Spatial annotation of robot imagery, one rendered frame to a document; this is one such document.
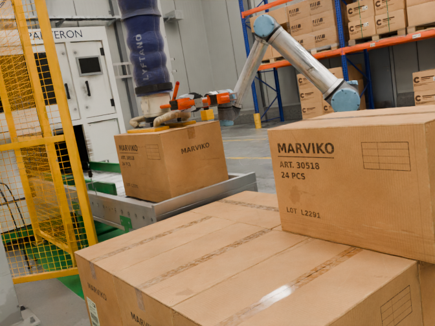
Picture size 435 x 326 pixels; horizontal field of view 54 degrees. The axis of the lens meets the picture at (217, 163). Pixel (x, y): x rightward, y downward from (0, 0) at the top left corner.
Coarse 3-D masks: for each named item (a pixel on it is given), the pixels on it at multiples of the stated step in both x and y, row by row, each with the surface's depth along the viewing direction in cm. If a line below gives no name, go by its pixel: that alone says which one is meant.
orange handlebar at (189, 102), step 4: (224, 96) 206; (228, 96) 207; (188, 100) 226; (192, 100) 225; (204, 100) 216; (168, 104) 243; (180, 104) 233; (184, 104) 230; (188, 104) 228; (192, 104) 226; (164, 108) 248
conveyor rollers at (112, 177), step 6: (84, 174) 416; (96, 174) 405; (102, 174) 399; (108, 174) 393; (114, 174) 387; (120, 174) 381; (102, 180) 362; (108, 180) 355; (114, 180) 349; (120, 180) 343; (120, 186) 315; (120, 192) 295; (132, 198) 271
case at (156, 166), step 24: (120, 144) 266; (144, 144) 240; (168, 144) 227; (192, 144) 237; (216, 144) 246; (120, 168) 275; (144, 168) 247; (168, 168) 228; (192, 168) 237; (216, 168) 247; (144, 192) 255; (168, 192) 231
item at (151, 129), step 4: (152, 124) 247; (136, 128) 263; (140, 128) 255; (144, 128) 250; (148, 128) 246; (152, 128) 243; (156, 128) 240; (160, 128) 241; (164, 128) 242; (168, 128) 244; (128, 132) 264; (132, 132) 260; (136, 132) 256; (140, 132) 251; (144, 132) 248; (148, 132) 244
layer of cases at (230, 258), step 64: (256, 192) 233; (128, 256) 166; (192, 256) 155; (256, 256) 145; (320, 256) 137; (384, 256) 129; (128, 320) 149; (192, 320) 111; (256, 320) 106; (320, 320) 101; (384, 320) 113
